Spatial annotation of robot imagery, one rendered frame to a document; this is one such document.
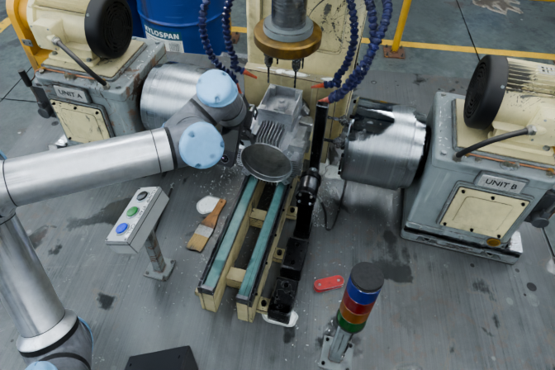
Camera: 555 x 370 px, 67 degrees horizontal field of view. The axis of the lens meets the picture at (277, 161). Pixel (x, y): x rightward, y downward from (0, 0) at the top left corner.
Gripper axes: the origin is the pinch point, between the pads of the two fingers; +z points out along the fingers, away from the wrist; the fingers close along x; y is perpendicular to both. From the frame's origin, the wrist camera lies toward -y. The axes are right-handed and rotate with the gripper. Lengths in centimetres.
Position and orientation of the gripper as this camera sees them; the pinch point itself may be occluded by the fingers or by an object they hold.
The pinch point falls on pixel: (244, 144)
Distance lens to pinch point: 115.0
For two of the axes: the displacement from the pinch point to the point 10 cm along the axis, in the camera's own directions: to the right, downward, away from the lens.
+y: 2.4, -9.5, 2.1
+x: -9.6, -2.1, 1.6
